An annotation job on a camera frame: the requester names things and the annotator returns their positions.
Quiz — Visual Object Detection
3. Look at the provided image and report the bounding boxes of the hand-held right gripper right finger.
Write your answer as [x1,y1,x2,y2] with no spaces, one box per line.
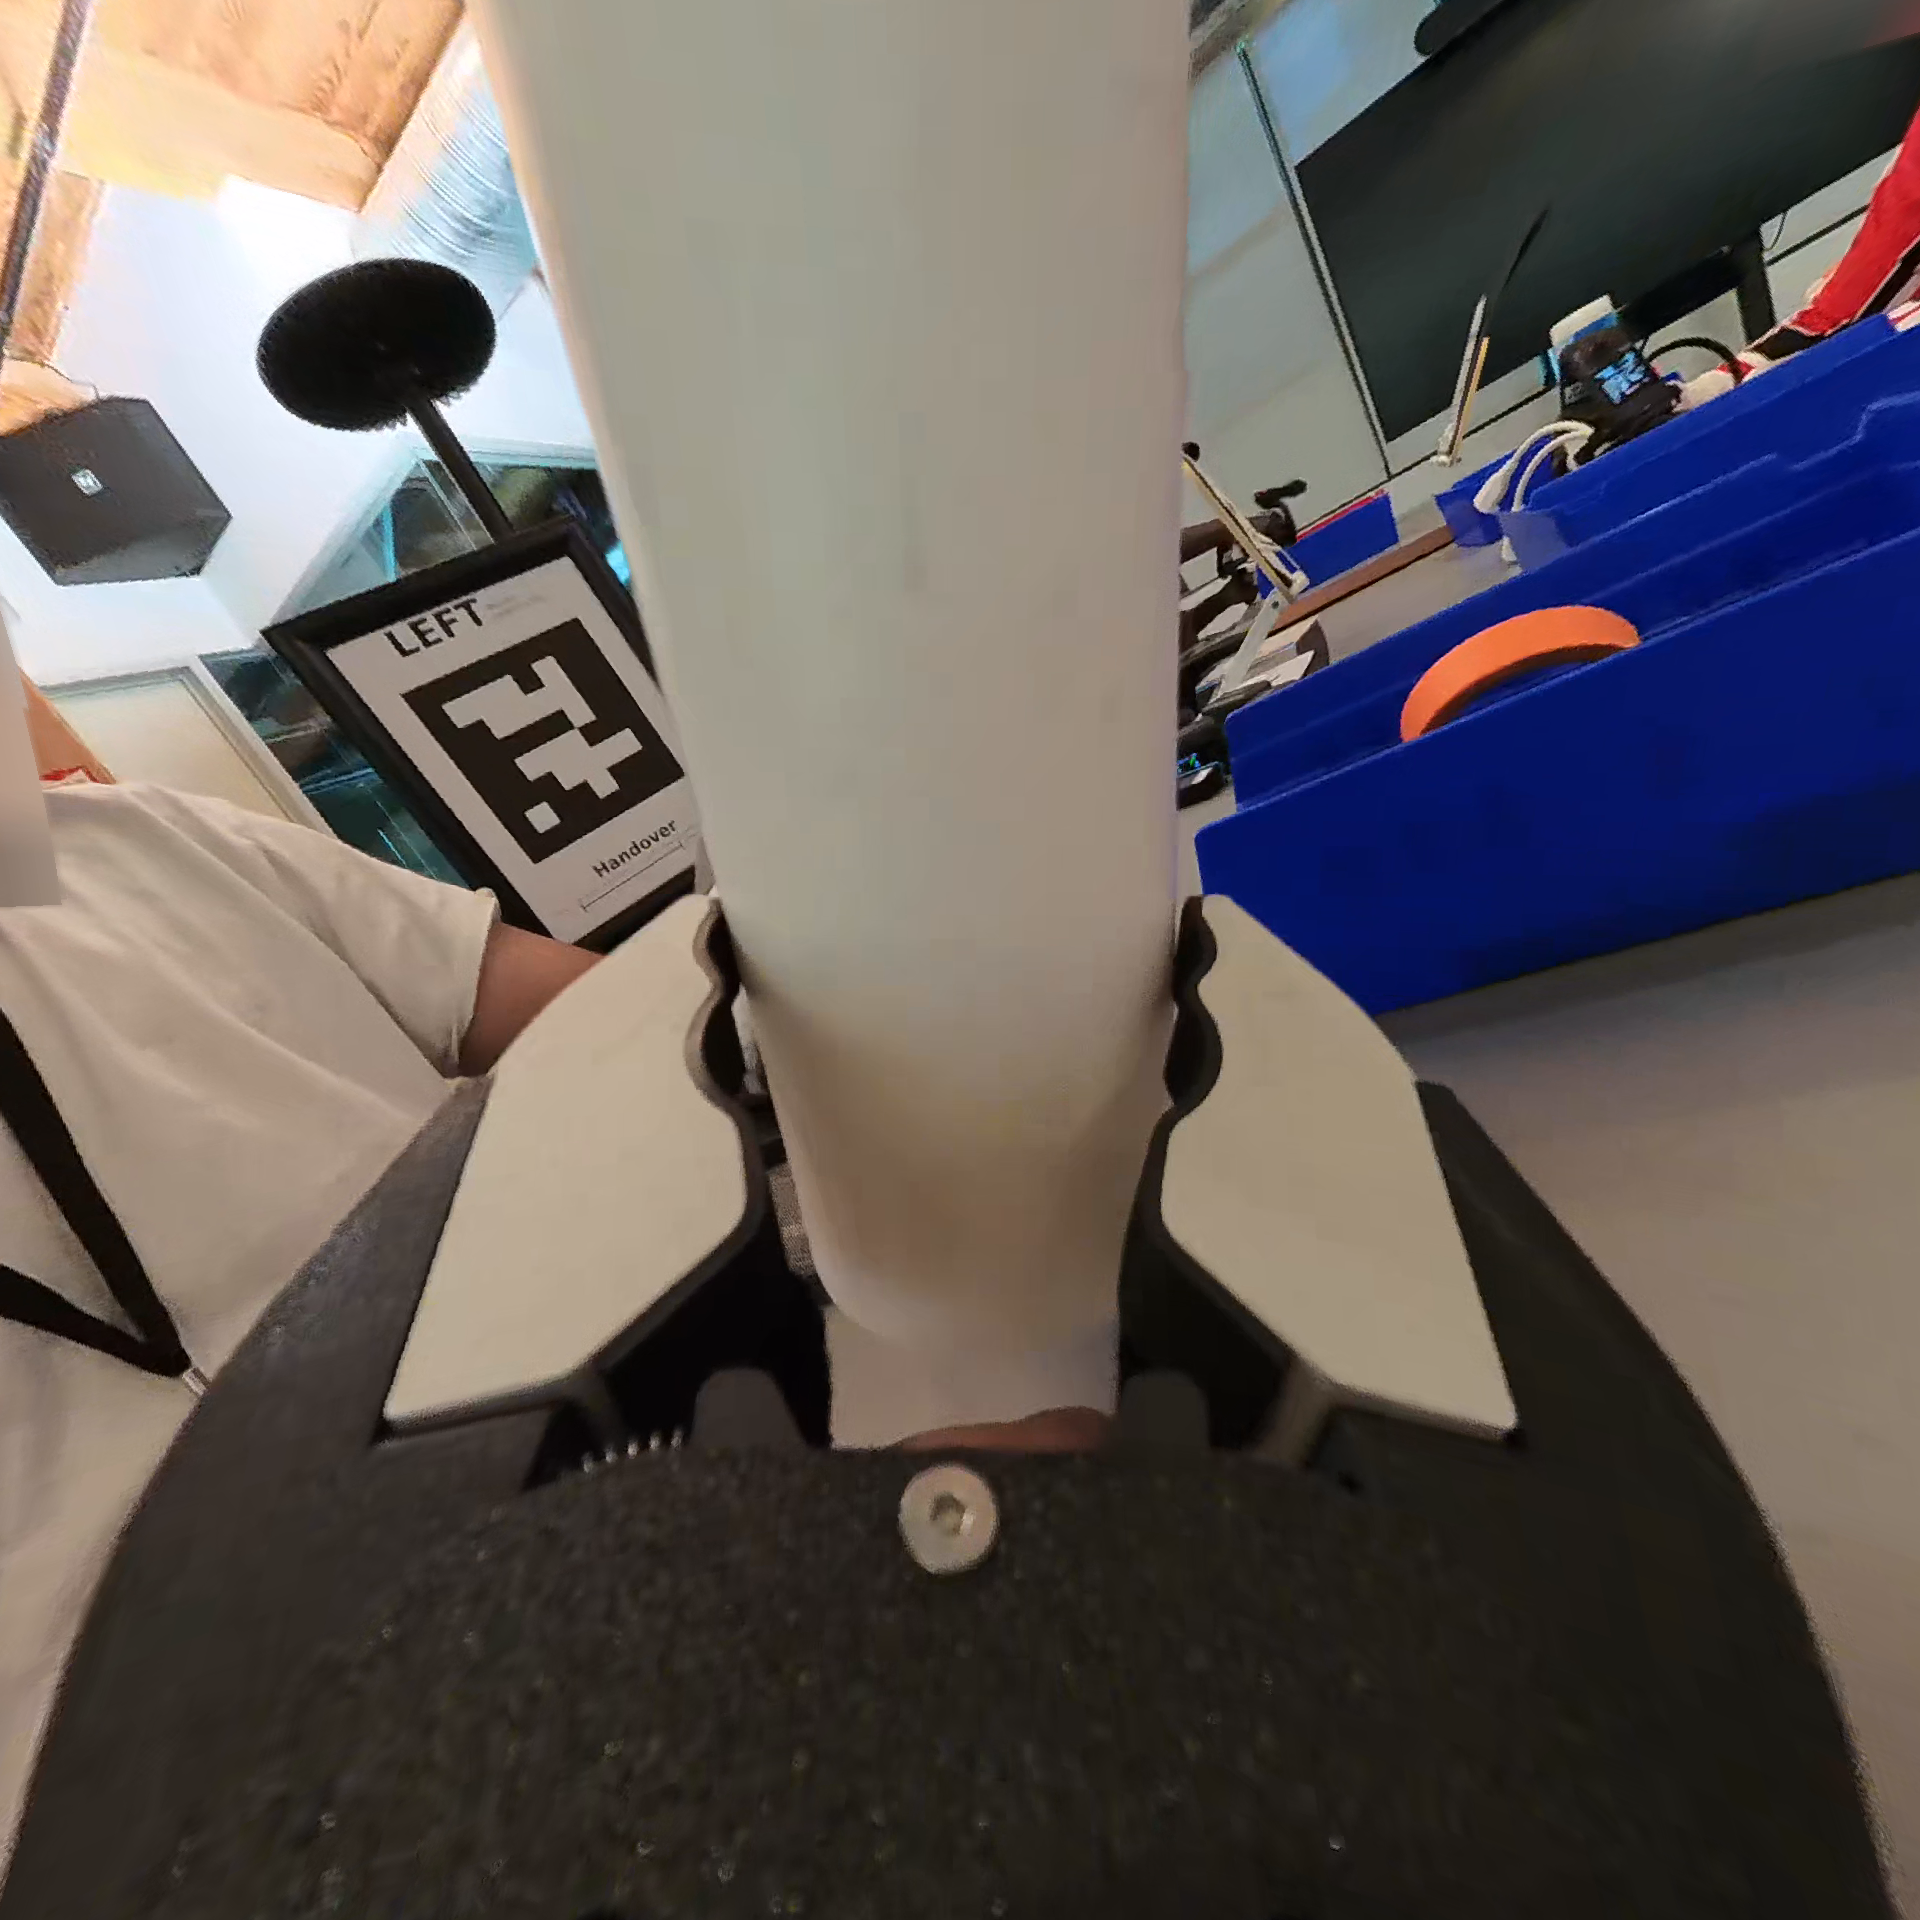
[1124,895,1519,1445]

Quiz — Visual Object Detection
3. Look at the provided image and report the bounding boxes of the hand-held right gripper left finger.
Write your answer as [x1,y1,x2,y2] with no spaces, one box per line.
[381,895,780,1433]

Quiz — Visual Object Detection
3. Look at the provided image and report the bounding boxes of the blue plastic bin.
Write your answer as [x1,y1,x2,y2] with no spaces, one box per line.
[1190,526,1920,1022]

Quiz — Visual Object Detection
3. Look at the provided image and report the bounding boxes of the orange tape roll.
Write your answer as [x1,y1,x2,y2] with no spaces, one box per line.
[1396,601,1644,748]

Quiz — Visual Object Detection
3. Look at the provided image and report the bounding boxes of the person's left forearm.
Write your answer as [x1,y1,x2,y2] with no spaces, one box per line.
[455,918,612,1082]

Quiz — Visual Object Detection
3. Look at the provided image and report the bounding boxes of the person's light clothing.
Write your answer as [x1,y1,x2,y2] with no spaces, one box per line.
[0,777,508,1920]

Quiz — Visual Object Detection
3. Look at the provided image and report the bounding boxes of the framed marker sign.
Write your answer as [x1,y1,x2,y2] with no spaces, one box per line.
[263,517,718,953]

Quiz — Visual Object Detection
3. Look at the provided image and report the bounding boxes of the black metal stand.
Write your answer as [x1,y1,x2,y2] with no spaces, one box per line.
[1182,438,1309,605]

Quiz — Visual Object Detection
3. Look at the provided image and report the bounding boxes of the small blue bin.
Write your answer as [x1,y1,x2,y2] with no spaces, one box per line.
[1431,311,1920,575]

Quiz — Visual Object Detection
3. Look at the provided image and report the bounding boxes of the large black screen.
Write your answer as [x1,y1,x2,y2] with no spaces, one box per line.
[1288,0,1920,449]

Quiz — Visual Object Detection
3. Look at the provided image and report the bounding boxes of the red white snack packet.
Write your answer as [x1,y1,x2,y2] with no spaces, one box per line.
[1677,139,1920,410]

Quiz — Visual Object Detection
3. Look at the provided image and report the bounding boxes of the black strap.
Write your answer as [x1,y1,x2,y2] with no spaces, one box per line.
[0,1009,200,1386]

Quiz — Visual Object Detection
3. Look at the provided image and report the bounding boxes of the small white bracket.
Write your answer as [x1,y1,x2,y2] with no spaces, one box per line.
[1174,449,1309,711]

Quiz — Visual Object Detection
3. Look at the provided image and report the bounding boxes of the black wall speaker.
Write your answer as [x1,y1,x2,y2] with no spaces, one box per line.
[0,393,238,589]

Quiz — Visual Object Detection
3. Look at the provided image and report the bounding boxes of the silver air duct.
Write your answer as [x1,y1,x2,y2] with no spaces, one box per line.
[350,27,544,305]

